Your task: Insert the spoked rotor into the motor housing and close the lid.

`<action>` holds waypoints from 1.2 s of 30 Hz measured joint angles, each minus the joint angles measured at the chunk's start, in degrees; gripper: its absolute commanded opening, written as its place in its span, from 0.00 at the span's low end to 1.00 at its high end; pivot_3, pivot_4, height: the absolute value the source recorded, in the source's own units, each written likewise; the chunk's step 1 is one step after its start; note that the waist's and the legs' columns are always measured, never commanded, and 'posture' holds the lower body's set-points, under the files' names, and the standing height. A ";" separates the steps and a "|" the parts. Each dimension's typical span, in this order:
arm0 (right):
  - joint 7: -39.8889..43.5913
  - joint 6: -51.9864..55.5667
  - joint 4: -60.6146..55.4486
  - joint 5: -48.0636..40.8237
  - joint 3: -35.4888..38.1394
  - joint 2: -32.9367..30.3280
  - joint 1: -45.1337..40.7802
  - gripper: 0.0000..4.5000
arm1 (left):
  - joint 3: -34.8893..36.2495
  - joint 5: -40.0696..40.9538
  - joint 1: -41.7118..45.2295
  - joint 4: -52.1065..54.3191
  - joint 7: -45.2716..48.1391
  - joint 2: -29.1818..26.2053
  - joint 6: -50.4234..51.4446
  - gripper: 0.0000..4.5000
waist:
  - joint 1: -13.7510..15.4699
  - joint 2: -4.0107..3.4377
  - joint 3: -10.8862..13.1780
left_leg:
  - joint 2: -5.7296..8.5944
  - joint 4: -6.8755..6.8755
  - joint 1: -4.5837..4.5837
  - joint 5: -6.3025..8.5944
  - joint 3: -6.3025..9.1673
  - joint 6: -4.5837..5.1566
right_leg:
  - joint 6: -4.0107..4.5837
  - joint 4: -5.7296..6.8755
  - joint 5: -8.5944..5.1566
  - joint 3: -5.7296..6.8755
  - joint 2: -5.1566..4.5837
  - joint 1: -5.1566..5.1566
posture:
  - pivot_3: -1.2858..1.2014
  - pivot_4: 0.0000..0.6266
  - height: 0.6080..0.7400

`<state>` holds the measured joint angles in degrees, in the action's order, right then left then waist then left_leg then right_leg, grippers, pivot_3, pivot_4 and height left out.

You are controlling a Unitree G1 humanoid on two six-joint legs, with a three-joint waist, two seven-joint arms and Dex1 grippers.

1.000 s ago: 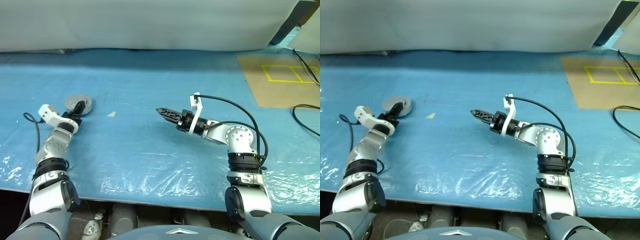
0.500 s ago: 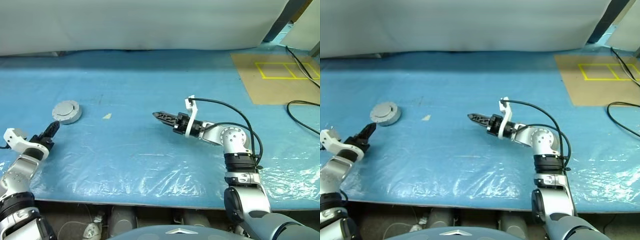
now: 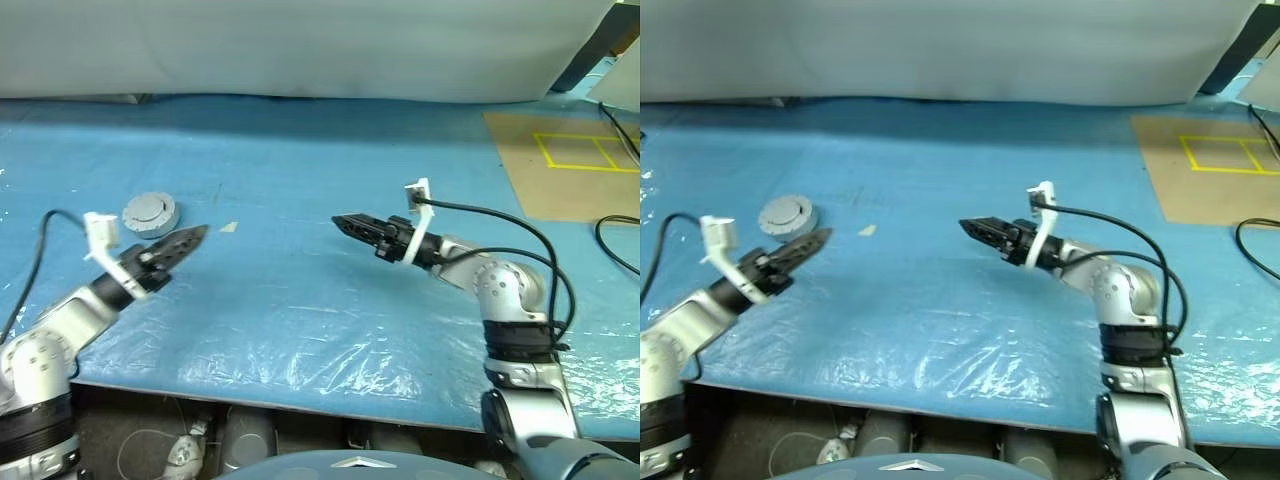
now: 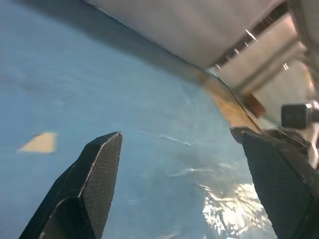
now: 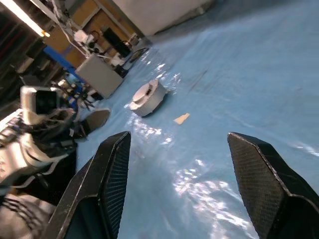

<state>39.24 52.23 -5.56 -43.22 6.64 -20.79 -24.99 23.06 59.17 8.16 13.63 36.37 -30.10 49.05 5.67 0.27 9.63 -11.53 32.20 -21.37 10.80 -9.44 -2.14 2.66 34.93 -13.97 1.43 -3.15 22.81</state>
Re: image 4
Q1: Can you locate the thin black cable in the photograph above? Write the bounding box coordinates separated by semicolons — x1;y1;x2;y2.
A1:
216;76;263;131

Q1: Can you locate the brown cardboard sheet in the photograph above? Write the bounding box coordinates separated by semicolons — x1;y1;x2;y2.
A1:
196;69;266;131

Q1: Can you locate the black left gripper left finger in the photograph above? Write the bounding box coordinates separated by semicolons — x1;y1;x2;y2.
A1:
18;131;123;239

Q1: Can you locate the beige tape piece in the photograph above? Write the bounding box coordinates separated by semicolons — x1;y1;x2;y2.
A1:
16;131;59;153

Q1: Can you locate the white backdrop sheet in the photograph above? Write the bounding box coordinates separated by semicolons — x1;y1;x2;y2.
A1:
82;0;293;68

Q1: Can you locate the blue plastic table sheet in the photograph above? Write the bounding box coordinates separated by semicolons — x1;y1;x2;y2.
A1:
0;0;278;239

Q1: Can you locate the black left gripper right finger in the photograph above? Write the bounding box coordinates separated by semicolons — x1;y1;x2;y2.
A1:
231;126;319;239

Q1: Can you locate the black box-shaped device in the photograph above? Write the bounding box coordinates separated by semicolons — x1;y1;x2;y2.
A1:
281;103;314;129

